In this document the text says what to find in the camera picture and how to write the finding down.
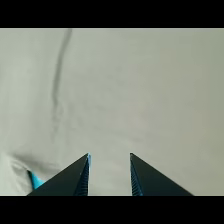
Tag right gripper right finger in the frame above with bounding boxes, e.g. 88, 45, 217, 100
129, 152, 194, 197

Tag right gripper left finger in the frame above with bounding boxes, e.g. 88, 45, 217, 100
27, 152, 92, 197

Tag white garment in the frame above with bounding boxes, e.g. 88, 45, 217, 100
0, 28, 224, 197

